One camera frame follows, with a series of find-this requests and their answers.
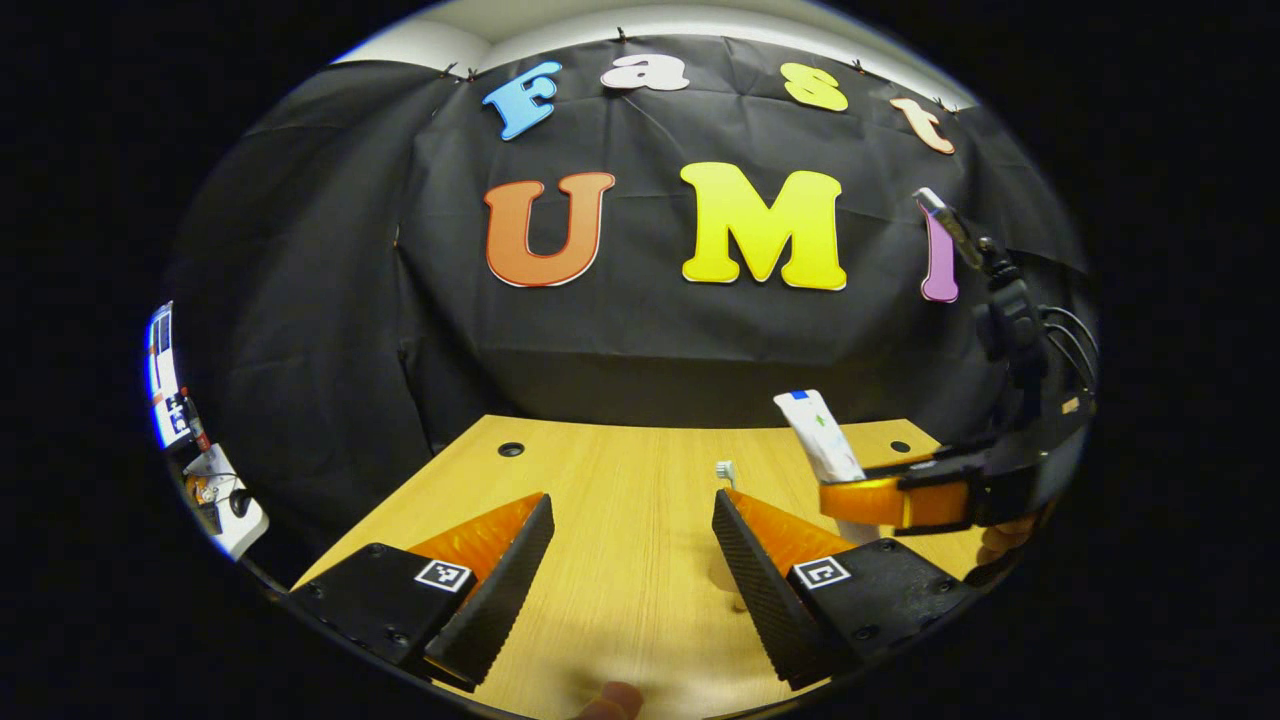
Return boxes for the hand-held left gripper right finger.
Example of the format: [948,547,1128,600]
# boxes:
[712,488,981,693]

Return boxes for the white toothpaste tube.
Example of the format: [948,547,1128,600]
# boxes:
[773,389,881,547]

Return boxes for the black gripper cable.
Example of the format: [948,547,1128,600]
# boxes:
[1040,305,1100,391]

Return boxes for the black backdrop cloth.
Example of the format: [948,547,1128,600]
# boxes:
[165,35,1096,561]

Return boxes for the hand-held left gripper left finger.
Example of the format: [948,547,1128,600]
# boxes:
[285,492,556,693]

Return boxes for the wooden desktop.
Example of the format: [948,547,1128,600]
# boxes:
[290,415,1001,720]

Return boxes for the bright monitor screen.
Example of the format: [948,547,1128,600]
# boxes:
[146,300,193,451]

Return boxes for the white device box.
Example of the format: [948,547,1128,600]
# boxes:
[182,444,271,562]

